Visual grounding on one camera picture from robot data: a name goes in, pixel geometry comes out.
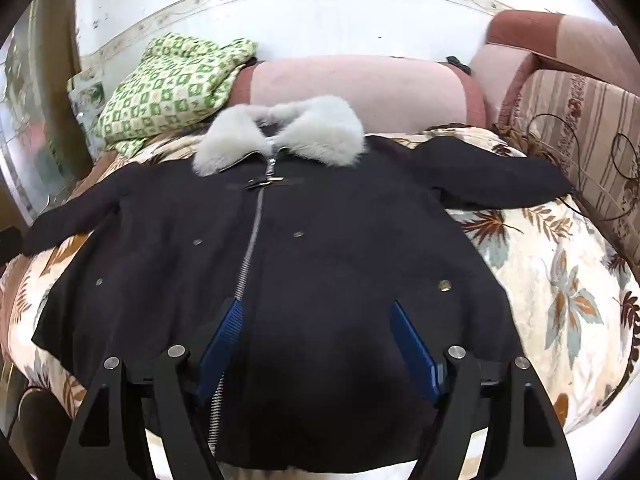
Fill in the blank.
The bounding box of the floral pillow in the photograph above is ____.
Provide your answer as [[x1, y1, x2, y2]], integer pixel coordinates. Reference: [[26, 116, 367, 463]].
[[67, 72, 108, 156]]

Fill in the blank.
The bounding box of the pink brown sofa backrest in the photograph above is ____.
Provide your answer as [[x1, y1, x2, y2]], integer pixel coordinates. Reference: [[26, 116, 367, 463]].
[[467, 10, 640, 126]]

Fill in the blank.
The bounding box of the leaf print plush blanket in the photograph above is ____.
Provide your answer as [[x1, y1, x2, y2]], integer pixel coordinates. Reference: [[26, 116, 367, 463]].
[[0, 127, 640, 461]]

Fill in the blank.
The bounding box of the black coat with fur collar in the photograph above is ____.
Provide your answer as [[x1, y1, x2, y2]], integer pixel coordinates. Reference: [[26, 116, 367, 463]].
[[20, 95, 573, 461]]

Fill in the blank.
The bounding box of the striped floral sofa cushion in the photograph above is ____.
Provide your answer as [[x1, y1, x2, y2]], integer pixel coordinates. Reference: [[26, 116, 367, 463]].
[[505, 67, 640, 271]]

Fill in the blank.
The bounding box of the wooden door with patterned glass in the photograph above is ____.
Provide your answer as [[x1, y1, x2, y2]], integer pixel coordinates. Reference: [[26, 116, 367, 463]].
[[0, 0, 96, 221]]

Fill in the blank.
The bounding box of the green patterned cloth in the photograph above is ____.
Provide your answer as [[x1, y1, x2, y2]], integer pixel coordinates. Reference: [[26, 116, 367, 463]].
[[95, 32, 258, 156]]

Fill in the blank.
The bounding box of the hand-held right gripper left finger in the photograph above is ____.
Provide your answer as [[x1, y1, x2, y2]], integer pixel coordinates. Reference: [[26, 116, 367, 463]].
[[55, 297, 246, 480]]

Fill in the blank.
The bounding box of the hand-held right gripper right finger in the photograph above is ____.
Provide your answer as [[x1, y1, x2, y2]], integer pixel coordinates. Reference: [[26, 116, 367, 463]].
[[390, 300, 573, 480]]

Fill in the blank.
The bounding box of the thin black cable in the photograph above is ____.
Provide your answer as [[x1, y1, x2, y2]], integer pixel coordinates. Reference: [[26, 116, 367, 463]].
[[525, 112, 640, 221]]

